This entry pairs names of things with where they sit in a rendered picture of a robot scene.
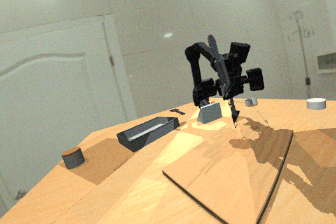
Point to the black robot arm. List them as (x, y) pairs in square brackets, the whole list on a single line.
[(237, 55)]

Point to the short grey cylinder with tan top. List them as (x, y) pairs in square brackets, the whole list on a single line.
[(73, 157)]

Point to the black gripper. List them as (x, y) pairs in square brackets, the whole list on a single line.
[(255, 80)]

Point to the light brown wooden board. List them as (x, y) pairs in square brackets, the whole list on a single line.
[(233, 173)]

